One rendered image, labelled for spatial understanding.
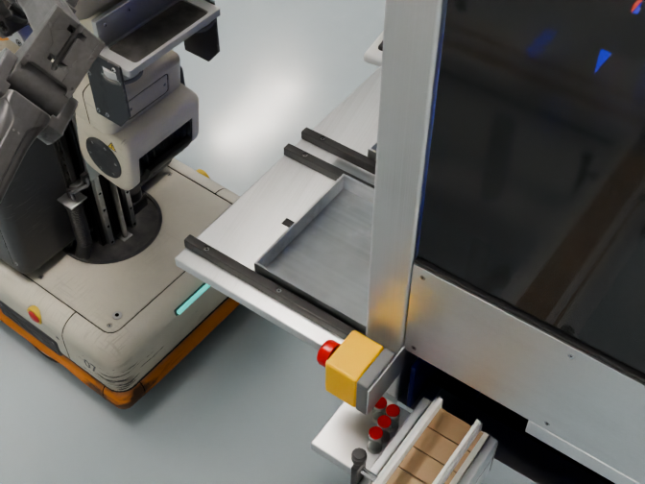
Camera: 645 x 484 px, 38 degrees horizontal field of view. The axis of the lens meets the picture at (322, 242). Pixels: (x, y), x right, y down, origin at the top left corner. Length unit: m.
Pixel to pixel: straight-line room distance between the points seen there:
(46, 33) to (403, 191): 0.48
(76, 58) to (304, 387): 1.45
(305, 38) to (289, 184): 1.85
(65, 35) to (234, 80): 2.16
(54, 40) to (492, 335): 0.66
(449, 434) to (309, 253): 0.43
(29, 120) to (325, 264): 0.62
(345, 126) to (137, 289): 0.79
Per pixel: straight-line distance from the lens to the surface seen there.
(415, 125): 1.03
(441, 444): 1.36
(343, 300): 1.55
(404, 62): 0.99
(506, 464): 1.41
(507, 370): 1.23
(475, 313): 1.18
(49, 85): 1.22
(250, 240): 1.64
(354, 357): 1.30
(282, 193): 1.71
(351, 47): 3.50
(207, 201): 2.54
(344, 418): 1.43
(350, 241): 1.63
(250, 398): 2.48
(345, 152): 1.76
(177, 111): 2.03
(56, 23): 1.23
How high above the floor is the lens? 2.11
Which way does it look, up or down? 49 degrees down
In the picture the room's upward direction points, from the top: straight up
